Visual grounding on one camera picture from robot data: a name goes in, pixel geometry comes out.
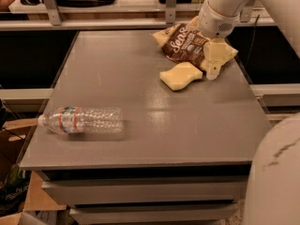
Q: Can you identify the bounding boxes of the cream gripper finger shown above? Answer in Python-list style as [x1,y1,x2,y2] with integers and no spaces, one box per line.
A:
[206,65,221,81]
[187,16,200,31]

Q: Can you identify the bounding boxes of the yellow wavy sponge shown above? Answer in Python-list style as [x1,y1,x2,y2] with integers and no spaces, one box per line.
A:
[159,62,203,91]

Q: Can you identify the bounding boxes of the brown chip bag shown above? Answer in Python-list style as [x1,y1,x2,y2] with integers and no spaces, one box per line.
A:
[152,22,239,74]

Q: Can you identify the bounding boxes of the grey drawer cabinet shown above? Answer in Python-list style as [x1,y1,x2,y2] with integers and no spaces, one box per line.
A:
[21,30,270,225]

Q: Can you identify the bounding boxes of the clear plastic water bottle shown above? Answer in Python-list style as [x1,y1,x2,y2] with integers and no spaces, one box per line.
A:
[37,106,124,134]

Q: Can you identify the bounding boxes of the brown cardboard box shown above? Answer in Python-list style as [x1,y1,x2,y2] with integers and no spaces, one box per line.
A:
[0,118,67,225]

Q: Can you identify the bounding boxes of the metal shelf rail frame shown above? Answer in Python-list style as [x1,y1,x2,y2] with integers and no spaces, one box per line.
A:
[0,0,276,32]

